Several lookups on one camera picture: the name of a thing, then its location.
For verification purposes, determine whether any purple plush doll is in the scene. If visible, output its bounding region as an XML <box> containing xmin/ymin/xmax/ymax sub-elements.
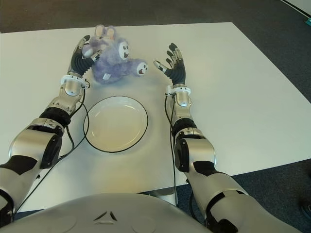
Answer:
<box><xmin>81</xmin><ymin>24</ymin><xmax>148</xmax><ymax>85</ymax></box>

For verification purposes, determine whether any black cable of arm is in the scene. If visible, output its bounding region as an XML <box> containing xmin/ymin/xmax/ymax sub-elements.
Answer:
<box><xmin>14</xmin><ymin>89</ymin><xmax>89</xmax><ymax>215</ymax></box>
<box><xmin>164</xmin><ymin>94</ymin><xmax>178</xmax><ymax>205</ymax></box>

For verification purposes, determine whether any grey table leg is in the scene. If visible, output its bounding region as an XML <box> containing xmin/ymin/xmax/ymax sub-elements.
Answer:
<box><xmin>145</xmin><ymin>186</ymin><xmax>179</xmax><ymax>207</ymax></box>

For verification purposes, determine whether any white plate with black rim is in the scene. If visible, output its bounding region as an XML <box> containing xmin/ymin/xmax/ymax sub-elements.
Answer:
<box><xmin>83</xmin><ymin>96</ymin><xmax>149</xmax><ymax>153</ymax></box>

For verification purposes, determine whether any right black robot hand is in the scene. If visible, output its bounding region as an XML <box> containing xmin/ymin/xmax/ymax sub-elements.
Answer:
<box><xmin>153</xmin><ymin>43</ymin><xmax>188</xmax><ymax>87</ymax></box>

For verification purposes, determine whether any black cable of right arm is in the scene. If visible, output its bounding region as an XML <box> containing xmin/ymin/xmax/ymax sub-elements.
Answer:
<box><xmin>164</xmin><ymin>94</ymin><xmax>178</xmax><ymax>205</ymax></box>

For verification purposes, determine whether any grey robot torso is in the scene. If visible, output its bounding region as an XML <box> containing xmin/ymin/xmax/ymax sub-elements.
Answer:
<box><xmin>0</xmin><ymin>193</ymin><xmax>212</xmax><ymax>233</ymax></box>

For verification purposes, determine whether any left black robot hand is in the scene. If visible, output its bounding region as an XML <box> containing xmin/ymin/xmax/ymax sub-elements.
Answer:
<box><xmin>67</xmin><ymin>34</ymin><xmax>103</xmax><ymax>78</ymax></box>

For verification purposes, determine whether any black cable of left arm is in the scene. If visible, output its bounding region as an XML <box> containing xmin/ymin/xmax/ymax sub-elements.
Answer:
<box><xmin>14</xmin><ymin>89</ymin><xmax>89</xmax><ymax>215</ymax></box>

